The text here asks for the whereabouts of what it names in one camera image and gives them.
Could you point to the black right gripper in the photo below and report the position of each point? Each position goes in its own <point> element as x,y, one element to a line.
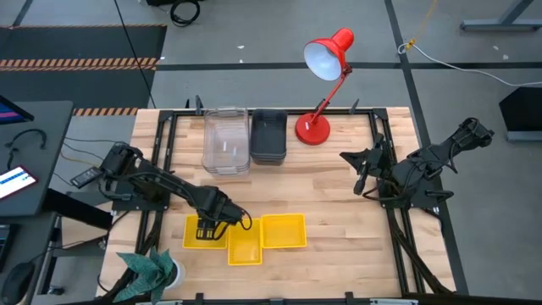
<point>379,163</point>

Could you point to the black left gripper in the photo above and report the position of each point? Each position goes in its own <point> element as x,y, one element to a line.
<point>222,211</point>

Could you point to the yellow slotted plastic basket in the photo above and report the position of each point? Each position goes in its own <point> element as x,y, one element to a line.
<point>190,237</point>
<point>283,231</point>
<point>245,250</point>

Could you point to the dark grey plastic basket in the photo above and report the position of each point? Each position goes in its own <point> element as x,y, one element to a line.
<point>268,162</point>
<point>268,135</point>

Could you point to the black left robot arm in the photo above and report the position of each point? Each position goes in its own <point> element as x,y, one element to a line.
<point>169,182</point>

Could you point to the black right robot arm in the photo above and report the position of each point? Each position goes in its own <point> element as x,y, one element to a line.
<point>423,169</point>

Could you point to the white plant pot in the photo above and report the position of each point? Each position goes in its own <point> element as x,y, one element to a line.
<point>178,273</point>

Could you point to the black metal clamp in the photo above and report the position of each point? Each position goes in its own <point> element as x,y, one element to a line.
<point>354,107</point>
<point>198,105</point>

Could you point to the red desk lamp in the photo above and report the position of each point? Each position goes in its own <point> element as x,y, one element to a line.
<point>313,129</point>

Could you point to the teal cloth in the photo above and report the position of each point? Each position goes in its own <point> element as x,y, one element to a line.
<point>144,269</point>

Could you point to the black power brick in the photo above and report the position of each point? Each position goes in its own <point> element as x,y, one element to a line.
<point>86,177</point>

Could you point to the black box on floor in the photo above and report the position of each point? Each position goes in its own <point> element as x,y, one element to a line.
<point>523,112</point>

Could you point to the dark grey side desk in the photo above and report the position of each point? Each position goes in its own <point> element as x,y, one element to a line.
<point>38,148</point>

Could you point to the black computer mouse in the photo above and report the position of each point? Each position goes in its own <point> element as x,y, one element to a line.
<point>16,281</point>

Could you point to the tablet with lit screen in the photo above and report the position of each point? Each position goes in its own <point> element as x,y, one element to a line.
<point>14,181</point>

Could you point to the grey desk foot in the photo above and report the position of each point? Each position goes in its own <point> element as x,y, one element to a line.
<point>504,23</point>

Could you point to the black headphones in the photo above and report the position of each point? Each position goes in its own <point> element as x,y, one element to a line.
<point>25,132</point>

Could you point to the black hazard-striped floor mat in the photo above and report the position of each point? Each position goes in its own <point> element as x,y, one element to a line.
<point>84,44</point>

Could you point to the computer monitor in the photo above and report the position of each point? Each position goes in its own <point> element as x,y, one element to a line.
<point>10,112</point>

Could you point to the black aluminium table frame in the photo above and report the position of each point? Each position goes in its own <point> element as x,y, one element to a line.
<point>171,140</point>

